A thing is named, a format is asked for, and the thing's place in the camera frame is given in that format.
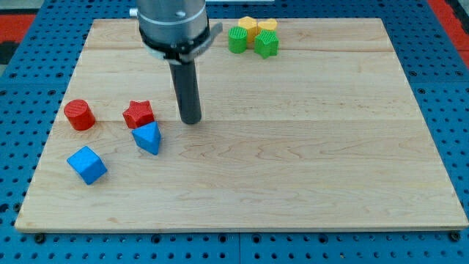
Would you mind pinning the blue triangle block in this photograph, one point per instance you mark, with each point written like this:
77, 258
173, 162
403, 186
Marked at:
148, 137

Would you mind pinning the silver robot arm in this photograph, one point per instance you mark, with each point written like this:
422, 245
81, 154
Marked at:
177, 31

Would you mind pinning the blue cube block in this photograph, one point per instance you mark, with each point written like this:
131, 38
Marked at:
87, 164

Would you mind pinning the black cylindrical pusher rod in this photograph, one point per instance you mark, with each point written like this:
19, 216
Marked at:
186, 89

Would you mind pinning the wooden board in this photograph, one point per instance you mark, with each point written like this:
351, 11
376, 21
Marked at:
326, 136

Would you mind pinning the green star block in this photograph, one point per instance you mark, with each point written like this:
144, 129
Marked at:
266, 43

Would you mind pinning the green cylinder block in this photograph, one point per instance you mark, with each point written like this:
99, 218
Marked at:
237, 39

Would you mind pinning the red star block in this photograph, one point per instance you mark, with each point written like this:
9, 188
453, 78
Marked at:
138, 114

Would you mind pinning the yellow hexagon block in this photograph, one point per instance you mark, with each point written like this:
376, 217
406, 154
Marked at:
251, 26

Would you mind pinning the yellow heart block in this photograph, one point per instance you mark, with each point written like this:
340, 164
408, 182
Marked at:
269, 24

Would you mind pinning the red cylinder block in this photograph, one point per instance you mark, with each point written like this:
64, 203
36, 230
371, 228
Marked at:
79, 114

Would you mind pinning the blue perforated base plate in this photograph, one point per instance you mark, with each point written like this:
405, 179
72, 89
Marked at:
34, 83

